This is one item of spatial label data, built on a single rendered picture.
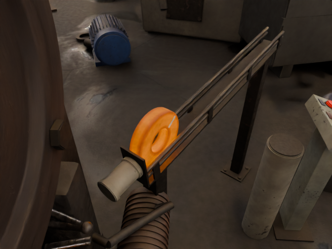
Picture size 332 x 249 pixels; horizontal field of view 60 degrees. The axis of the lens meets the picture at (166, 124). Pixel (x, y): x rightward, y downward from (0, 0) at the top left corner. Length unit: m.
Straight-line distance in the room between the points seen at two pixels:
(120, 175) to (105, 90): 1.60
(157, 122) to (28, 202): 0.47
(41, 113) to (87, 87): 2.05
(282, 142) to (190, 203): 0.60
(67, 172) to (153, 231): 0.31
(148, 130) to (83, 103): 1.50
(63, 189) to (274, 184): 0.77
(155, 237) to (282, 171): 0.50
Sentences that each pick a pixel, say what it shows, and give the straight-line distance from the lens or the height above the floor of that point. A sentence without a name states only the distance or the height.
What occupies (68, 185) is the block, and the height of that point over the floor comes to 0.80.
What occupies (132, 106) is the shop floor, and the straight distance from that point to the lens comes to 2.01.
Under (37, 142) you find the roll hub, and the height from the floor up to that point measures 1.04.
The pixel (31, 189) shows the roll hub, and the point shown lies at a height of 1.02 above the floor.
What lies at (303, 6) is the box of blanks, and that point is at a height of 0.56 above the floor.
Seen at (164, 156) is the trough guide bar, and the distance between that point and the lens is 0.73.
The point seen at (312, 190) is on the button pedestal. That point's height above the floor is 0.29.
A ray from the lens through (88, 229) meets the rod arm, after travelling 0.34.
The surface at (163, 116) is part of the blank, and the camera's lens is 0.67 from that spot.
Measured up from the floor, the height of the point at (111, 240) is 0.61.
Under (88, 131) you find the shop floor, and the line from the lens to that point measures 1.86.
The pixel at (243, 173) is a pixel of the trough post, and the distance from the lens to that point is 1.60.
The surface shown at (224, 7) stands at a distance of 2.82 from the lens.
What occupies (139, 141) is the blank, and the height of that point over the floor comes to 0.75.
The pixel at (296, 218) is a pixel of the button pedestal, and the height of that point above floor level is 0.11.
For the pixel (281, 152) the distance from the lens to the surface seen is 1.00.
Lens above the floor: 1.19
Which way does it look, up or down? 40 degrees down
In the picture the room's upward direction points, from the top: straight up
